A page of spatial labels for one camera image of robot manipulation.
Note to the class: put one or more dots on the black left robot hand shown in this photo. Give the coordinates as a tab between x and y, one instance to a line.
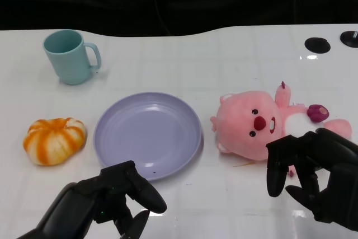
131	188

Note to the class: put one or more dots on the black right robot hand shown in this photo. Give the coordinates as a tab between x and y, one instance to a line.
338	166

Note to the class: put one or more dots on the pink plush beaver doll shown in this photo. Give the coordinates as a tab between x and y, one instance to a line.
237	121

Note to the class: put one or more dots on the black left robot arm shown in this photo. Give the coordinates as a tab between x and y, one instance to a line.
61	213

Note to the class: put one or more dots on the lavender plastic plate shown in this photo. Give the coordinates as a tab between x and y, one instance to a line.
148	135

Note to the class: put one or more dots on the orange white striped pumpkin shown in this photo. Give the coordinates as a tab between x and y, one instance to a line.
53	142

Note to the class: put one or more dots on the thin orange thread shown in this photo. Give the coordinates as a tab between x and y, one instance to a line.
246	164

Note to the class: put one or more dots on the black round table grommet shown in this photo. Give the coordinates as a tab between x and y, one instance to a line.
317	45
349	38

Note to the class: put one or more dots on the teal plastic mug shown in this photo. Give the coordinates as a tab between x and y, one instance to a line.
68	62

